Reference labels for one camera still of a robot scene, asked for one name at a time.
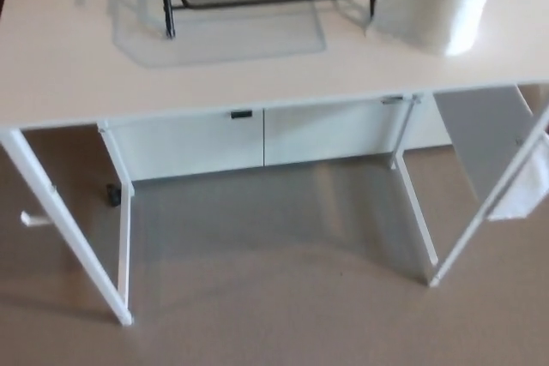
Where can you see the white toilet paper roll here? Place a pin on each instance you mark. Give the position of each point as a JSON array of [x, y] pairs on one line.
[[446, 1]]

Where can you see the white desk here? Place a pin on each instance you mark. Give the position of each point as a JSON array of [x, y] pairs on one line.
[[240, 70]]

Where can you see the small black floor object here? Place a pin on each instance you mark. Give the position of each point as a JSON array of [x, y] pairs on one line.
[[112, 195]]

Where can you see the white hanging cloth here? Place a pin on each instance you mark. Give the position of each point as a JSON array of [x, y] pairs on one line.
[[521, 199]]

